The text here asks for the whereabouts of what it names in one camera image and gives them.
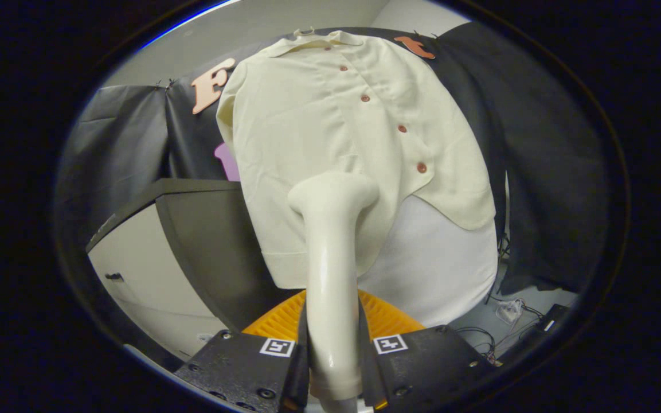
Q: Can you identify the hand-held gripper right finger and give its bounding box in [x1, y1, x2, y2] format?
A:
[356, 290, 494, 411]

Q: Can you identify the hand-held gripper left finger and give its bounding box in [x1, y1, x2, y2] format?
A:
[174, 290, 310, 413]

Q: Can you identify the white garment steamer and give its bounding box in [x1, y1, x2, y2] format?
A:
[287, 172, 380, 413]

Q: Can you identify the cream button-up shirt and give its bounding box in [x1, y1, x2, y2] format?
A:
[216, 30, 497, 289]

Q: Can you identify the white mannequin torso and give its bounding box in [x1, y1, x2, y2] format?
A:
[358, 195, 499, 329]

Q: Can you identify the white power adapter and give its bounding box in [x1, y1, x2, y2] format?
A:
[495, 299, 523, 324]

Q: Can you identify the grey-top white cabinet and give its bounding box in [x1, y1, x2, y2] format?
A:
[85, 178, 302, 362]

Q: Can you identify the black floor device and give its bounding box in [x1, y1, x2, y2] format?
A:
[517, 304, 570, 346]

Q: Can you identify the black backdrop cloth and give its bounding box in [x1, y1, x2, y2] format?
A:
[55, 22, 609, 296]

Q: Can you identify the black floor cable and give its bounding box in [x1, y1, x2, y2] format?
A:
[455, 326, 498, 363]

